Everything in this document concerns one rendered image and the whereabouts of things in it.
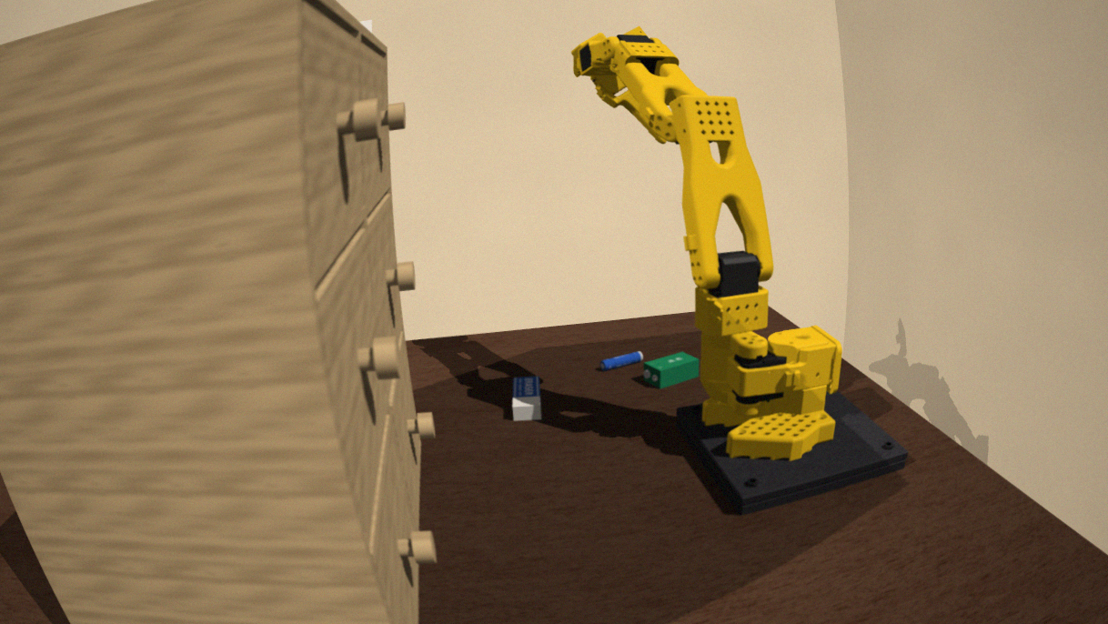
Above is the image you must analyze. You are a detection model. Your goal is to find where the blue aaa battery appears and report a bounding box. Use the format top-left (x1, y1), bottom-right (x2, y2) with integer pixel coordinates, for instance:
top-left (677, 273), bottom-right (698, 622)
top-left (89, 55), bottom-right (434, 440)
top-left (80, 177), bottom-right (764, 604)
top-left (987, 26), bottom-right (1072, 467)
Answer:
top-left (601, 351), bottom-right (643, 371)

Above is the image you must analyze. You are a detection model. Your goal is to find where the blue and white eraser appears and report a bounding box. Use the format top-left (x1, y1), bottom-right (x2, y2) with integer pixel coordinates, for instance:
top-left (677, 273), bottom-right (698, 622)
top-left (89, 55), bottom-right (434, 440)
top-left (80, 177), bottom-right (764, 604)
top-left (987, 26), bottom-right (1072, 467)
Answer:
top-left (512, 377), bottom-right (541, 421)

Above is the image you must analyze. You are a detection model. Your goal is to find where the wooden chest of drawers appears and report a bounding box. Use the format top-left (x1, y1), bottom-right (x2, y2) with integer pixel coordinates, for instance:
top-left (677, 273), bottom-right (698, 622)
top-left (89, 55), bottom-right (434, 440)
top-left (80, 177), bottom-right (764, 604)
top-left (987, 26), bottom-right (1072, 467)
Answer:
top-left (0, 0), bottom-right (416, 624)

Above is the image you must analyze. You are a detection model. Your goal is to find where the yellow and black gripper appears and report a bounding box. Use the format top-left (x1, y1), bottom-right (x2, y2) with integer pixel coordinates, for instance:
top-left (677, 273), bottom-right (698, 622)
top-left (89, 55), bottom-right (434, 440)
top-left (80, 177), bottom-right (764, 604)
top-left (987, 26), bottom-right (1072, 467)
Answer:
top-left (571, 25), bottom-right (667, 144)

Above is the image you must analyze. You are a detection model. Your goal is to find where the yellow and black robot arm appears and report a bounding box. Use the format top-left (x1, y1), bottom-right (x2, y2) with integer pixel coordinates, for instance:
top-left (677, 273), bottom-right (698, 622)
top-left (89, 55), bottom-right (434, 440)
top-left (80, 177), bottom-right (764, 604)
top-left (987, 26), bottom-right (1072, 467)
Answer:
top-left (578, 35), bottom-right (837, 461)

